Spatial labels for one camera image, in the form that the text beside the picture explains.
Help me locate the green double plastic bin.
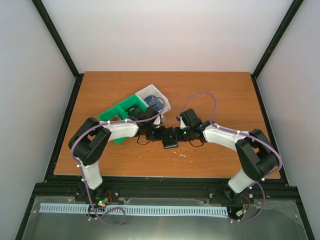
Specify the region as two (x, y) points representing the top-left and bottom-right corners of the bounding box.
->
(97, 93), (151, 146)

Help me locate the red white card stack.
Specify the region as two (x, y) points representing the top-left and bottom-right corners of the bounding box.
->
(110, 115), (121, 121)

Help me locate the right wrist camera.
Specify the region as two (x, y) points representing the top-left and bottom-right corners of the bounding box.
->
(176, 115), (186, 129)

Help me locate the metal base plate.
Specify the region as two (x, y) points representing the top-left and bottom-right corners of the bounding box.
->
(22, 197), (308, 240)

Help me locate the black card stack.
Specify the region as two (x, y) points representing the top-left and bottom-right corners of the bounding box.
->
(125, 104), (142, 117)

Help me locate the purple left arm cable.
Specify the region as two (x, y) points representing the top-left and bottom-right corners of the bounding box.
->
(71, 96), (167, 227)

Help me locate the light blue cable duct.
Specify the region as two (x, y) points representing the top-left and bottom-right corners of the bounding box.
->
(38, 203), (228, 218)

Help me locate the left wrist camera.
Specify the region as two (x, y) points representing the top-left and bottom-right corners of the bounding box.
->
(153, 115), (166, 126)

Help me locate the black frame rail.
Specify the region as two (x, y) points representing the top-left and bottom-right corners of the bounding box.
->
(31, 0), (85, 78)

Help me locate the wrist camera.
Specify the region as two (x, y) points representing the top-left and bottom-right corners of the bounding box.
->
(176, 115), (186, 129)
(153, 115), (166, 126)

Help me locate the white plastic bin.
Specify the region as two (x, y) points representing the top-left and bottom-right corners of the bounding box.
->
(135, 84), (171, 114)

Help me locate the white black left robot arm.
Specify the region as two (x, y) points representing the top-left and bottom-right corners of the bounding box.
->
(68, 106), (163, 202)

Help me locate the black leather card holder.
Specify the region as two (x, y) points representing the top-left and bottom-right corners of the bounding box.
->
(162, 127), (179, 149)

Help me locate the blue card stack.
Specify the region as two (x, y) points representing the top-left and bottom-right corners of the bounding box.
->
(143, 94), (164, 111)

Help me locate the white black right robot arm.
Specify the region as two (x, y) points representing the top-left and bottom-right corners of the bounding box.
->
(176, 108), (281, 194)

